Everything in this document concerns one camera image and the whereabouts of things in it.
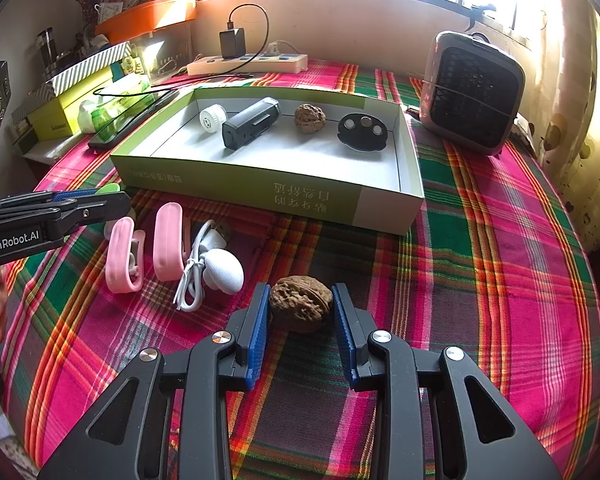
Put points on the black round disc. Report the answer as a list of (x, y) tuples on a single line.
[(360, 138)]

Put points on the white flat board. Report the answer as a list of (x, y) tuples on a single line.
[(45, 152)]

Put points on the orange plastic tray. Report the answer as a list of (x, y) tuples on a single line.
[(150, 15)]

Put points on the white power strip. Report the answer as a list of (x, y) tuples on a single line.
[(280, 64)]

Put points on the yellow-green box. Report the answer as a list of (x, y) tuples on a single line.
[(60, 115)]

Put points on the green white striped box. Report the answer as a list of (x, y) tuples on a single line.
[(90, 67)]

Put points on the grey desk fan heater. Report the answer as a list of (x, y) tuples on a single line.
[(470, 90)]

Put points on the clear plastic container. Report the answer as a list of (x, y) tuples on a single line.
[(170, 50)]

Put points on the heart patterned curtain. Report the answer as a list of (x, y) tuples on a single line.
[(570, 110)]

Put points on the white ribbed cap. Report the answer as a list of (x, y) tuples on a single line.
[(211, 119)]

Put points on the pink green plaid tablecloth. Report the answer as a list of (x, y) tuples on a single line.
[(480, 260)]

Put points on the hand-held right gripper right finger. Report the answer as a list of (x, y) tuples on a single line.
[(344, 330)]

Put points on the glass jar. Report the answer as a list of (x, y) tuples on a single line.
[(46, 52)]

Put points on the black smartphone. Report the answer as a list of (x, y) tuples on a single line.
[(125, 125)]

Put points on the green tissue pack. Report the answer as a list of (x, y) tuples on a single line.
[(100, 115)]

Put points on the grey chevron patterned box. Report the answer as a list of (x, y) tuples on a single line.
[(32, 97)]

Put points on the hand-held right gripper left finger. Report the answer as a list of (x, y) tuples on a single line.
[(257, 330)]

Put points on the green topped white knob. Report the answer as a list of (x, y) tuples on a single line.
[(109, 189)]

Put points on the black charger plug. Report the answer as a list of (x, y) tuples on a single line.
[(232, 44)]

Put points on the black rectangular device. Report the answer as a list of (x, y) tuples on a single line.
[(250, 122)]

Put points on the brown walnut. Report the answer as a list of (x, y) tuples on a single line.
[(309, 118), (300, 302)]

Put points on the green white cardboard box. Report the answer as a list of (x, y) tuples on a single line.
[(230, 190)]

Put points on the white mushroom-shaped knob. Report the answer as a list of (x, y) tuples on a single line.
[(223, 270)]

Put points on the white plug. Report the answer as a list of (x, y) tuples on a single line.
[(273, 50)]

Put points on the black window latch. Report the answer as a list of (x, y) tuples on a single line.
[(477, 14)]

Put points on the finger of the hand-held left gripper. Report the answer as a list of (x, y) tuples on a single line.
[(75, 195), (100, 209)]

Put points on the small colourful packet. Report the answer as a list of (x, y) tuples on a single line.
[(130, 66)]

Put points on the pink plastic clip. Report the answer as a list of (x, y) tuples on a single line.
[(166, 240), (117, 255)]

